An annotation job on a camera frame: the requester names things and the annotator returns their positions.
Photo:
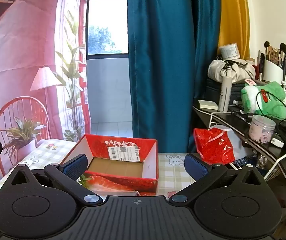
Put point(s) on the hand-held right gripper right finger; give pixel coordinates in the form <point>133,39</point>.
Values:
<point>195,169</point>

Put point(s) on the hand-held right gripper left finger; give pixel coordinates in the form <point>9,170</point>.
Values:
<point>74,167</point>

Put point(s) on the red strawberry print cardboard box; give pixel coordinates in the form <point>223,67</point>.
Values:
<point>149,155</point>

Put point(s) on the checkered rabbit print tablecloth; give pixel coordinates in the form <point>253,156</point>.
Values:
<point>173,176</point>

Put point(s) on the red plastic bag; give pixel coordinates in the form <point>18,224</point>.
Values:
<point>213,145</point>

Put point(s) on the black desk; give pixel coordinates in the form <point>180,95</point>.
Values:
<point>258,152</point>

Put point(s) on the small beige box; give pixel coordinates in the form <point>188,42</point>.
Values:
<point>207,104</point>

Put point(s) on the clear jar with pink items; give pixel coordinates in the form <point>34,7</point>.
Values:
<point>261,130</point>

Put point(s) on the white spray bottle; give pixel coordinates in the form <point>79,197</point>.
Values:
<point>224,95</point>

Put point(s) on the black zip case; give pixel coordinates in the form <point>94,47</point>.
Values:
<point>211,90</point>

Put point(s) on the printed pink room backdrop cloth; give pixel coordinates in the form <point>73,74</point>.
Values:
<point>20,55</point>

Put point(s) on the green plush toy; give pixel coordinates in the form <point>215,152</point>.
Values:
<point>273,106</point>

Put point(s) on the teal curtain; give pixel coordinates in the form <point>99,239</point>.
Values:
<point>163,55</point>

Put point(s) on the white brush holder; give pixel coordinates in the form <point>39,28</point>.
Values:
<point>273,72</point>

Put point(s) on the window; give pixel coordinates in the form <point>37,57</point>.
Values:
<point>102,30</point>

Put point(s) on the bunch of makeup brushes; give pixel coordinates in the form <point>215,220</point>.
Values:
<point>274,53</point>

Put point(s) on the yellow curtain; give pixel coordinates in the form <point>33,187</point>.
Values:
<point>233,17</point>

